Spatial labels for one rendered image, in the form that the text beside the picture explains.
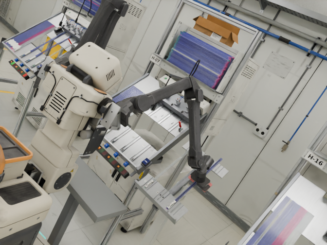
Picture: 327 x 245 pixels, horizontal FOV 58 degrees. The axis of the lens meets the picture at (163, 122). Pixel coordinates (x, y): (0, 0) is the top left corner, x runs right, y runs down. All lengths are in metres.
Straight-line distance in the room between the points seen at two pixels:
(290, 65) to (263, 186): 1.41
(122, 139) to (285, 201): 1.15
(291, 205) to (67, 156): 1.31
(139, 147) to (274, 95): 2.01
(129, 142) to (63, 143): 0.79
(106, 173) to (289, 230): 1.51
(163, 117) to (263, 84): 1.73
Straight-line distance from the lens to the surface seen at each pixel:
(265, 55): 3.76
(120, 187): 2.55
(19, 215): 1.21
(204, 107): 2.24
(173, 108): 2.26
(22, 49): 3.32
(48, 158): 1.51
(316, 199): 2.05
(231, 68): 2.19
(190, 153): 1.64
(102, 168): 2.67
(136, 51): 4.73
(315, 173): 2.22
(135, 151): 2.09
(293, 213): 1.95
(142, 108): 1.35
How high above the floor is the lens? 1.59
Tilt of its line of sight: 15 degrees down
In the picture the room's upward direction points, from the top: 29 degrees clockwise
